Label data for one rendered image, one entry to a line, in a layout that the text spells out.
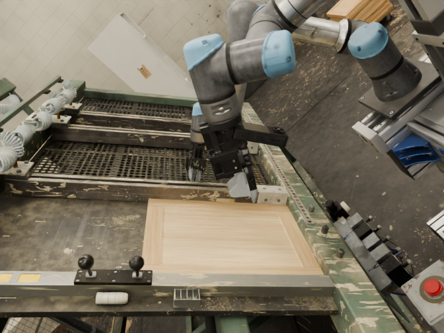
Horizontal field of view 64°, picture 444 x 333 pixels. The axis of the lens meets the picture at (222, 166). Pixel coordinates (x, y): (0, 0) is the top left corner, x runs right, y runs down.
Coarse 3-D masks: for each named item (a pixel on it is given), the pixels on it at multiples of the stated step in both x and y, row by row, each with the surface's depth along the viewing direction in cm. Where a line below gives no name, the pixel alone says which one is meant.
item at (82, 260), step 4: (84, 256) 86; (88, 256) 86; (80, 260) 85; (84, 260) 85; (88, 260) 86; (92, 260) 87; (80, 264) 85; (84, 264) 85; (88, 264) 85; (92, 264) 87; (84, 268) 85; (88, 268) 86; (88, 272) 92; (92, 272) 95; (96, 272) 96; (88, 276) 94; (92, 276) 94
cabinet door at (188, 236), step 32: (160, 224) 125; (192, 224) 128; (224, 224) 131; (256, 224) 134; (288, 224) 136; (160, 256) 110; (192, 256) 113; (224, 256) 115; (256, 256) 117; (288, 256) 119
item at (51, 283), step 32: (0, 288) 90; (32, 288) 92; (64, 288) 93; (96, 288) 94; (128, 288) 96; (160, 288) 97; (192, 288) 98; (224, 288) 100; (256, 288) 101; (288, 288) 103; (320, 288) 105
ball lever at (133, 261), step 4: (132, 256) 89; (136, 256) 88; (140, 256) 89; (132, 260) 87; (136, 260) 87; (140, 260) 88; (132, 264) 87; (136, 264) 87; (140, 264) 88; (132, 268) 88; (136, 268) 87; (140, 268) 88; (136, 272) 94; (140, 272) 97; (132, 276) 96; (136, 276) 96; (140, 276) 96
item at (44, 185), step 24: (24, 168) 130; (24, 192) 132; (48, 192) 134; (72, 192) 135; (96, 192) 136; (120, 192) 137; (144, 192) 139; (168, 192) 140; (192, 192) 141; (216, 192) 143; (264, 192) 145
